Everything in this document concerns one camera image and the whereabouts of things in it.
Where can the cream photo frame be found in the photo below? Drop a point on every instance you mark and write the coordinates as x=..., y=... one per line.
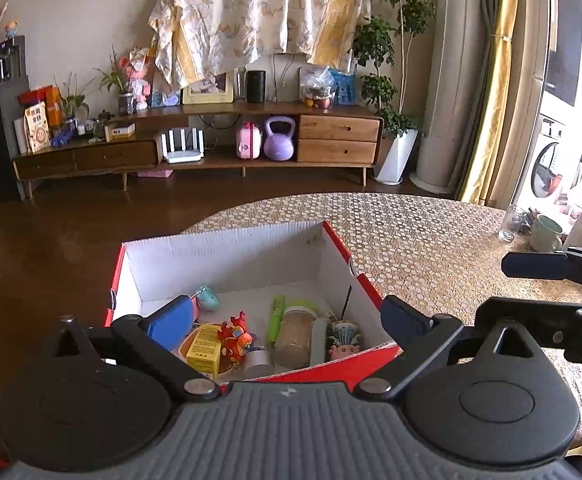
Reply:
x=208, y=90

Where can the clear drinking glass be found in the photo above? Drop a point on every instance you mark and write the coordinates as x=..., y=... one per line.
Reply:
x=509, y=225

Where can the clear jar with toothpicks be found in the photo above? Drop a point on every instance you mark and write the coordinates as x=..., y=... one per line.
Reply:
x=296, y=337

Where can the clear glass jug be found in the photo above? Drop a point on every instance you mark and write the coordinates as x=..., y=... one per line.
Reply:
x=240, y=85

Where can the pink doll figure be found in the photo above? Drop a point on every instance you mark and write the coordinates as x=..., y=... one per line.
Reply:
x=343, y=342

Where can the red cardboard box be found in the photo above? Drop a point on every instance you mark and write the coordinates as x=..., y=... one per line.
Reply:
x=231, y=265

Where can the small yellow box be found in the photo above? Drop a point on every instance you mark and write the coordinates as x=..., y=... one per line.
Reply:
x=205, y=350

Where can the floral hanging cloth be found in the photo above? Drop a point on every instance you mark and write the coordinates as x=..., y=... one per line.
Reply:
x=251, y=5

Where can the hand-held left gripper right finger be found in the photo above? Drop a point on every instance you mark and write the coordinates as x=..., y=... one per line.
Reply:
x=402, y=321

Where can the orange box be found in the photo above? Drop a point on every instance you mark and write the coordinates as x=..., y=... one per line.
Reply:
x=46, y=97

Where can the mint green mug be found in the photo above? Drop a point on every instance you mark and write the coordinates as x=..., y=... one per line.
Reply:
x=545, y=235

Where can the green highlighter pen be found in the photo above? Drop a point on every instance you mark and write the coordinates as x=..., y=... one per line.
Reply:
x=277, y=320

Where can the flat pink object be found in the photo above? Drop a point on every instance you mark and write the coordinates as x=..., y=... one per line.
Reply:
x=155, y=173

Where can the black cylinder speaker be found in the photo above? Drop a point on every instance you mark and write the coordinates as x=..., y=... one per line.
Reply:
x=256, y=86

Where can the white router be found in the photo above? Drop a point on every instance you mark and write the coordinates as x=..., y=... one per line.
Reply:
x=183, y=147

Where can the clear jar with silver lid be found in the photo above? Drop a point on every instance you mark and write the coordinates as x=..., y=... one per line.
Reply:
x=258, y=364

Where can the small blue object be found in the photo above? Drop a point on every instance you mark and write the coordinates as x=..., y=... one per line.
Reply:
x=62, y=139

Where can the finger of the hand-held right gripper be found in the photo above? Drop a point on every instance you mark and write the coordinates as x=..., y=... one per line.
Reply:
x=536, y=266
x=556, y=322

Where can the pink toy suitcase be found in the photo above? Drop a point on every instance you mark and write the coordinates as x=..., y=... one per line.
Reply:
x=249, y=141

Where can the yellow and white box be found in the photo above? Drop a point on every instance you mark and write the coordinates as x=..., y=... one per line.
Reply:
x=120, y=131

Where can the plastic bag of fruit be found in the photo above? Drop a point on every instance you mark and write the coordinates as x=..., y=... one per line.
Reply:
x=317, y=87

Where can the printed snack bag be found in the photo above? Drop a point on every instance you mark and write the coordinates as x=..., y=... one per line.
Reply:
x=37, y=127

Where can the washing machine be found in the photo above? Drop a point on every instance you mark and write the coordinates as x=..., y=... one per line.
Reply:
x=546, y=165

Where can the yellow curtain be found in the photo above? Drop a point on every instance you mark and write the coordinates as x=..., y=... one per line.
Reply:
x=496, y=85

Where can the small potted plant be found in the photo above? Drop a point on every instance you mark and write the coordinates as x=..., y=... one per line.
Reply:
x=73, y=107
x=121, y=90

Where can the red dragon toy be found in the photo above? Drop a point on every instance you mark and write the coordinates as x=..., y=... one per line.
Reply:
x=235, y=335

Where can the wooden tv cabinet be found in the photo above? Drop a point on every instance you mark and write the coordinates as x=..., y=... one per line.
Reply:
x=338, y=140

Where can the pink plush doll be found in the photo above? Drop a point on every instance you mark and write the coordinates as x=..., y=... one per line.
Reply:
x=138, y=77

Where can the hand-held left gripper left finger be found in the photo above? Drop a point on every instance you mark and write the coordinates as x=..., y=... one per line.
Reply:
x=168, y=320

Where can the tall plant in white pot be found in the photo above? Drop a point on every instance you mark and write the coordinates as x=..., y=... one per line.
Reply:
x=396, y=157

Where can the peach round container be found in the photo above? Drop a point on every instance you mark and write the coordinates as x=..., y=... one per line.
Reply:
x=226, y=366

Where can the blue tissue box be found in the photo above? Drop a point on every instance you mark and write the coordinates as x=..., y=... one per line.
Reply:
x=166, y=99

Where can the purple kettlebell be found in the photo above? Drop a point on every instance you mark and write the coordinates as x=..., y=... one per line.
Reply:
x=278, y=142

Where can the standing air conditioner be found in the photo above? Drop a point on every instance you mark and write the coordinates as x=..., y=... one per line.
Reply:
x=458, y=85

